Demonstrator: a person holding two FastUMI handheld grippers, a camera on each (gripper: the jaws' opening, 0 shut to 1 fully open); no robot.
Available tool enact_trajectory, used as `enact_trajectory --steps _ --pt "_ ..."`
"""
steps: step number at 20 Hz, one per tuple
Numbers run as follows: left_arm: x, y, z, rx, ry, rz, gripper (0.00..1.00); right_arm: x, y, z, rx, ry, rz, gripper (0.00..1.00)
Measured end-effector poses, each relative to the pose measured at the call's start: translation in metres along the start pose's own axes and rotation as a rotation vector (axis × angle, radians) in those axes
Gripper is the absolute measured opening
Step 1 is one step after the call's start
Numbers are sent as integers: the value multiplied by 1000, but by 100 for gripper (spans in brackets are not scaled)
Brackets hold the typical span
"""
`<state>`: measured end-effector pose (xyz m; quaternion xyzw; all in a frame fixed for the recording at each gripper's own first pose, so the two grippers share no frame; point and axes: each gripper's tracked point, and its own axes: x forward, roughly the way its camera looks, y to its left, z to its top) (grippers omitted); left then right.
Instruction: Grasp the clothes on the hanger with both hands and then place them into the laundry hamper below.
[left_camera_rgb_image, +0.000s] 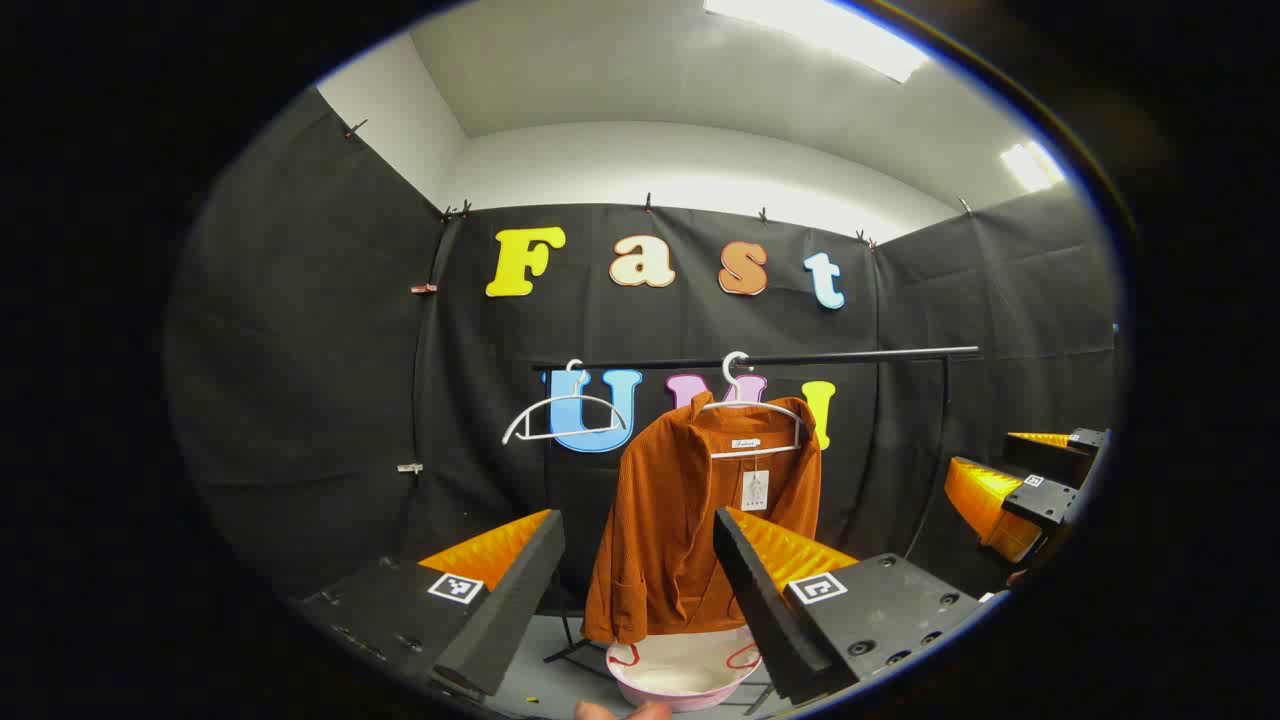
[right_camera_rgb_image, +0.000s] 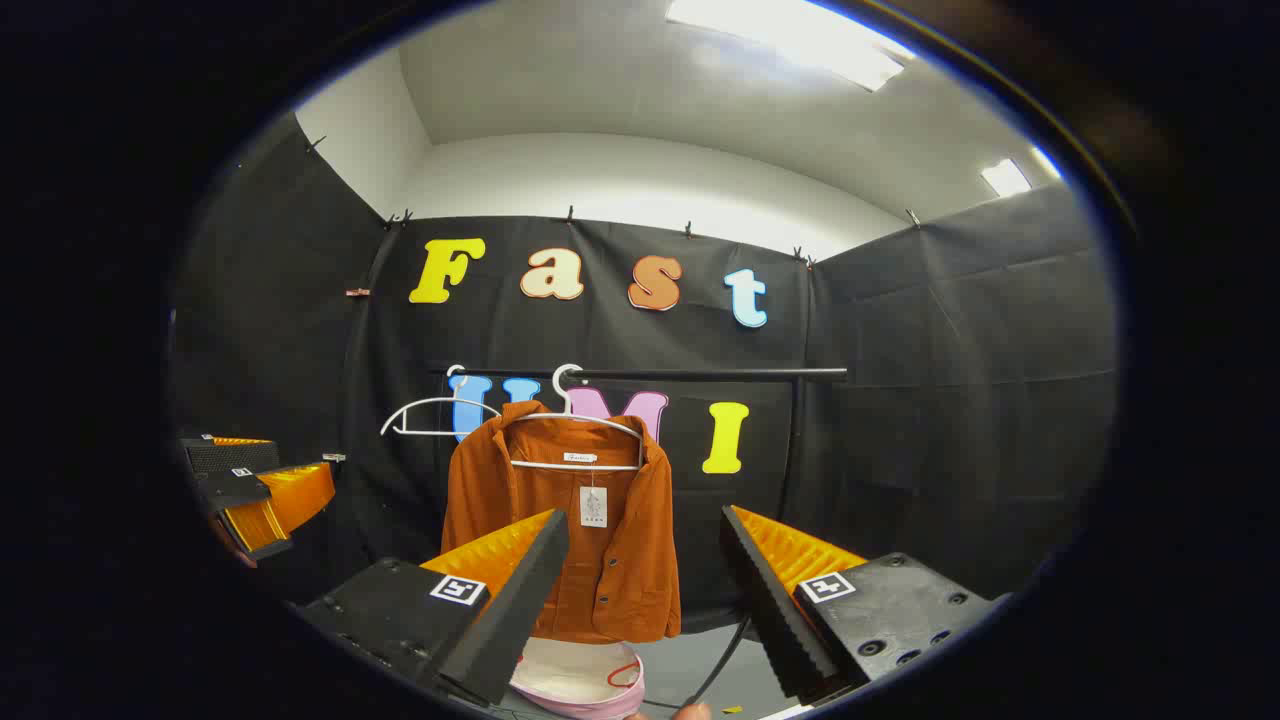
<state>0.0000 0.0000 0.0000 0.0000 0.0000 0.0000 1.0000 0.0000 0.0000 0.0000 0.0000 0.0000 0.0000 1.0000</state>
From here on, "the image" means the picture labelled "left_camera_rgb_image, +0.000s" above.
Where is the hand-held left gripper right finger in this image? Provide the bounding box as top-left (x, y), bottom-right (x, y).
top-left (713, 505), bottom-right (986, 706)

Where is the small ceiling light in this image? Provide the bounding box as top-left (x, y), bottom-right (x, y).
top-left (1000, 140), bottom-right (1066, 193)

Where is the white plastic hanger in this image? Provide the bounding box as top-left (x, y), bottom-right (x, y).
top-left (502, 360), bottom-right (629, 446)
top-left (700, 352), bottom-right (806, 459)

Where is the black clothes rack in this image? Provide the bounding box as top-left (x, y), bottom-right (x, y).
top-left (530, 345), bottom-right (981, 716)

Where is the orange corduroy jacket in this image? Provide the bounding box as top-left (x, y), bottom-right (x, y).
top-left (583, 392), bottom-right (823, 646)

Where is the long ceiling light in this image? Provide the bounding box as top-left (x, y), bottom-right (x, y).
top-left (703, 0), bottom-right (931, 84)

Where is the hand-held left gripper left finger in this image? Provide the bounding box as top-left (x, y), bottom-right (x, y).
top-left (295, 508), bottom-right (566, 699)

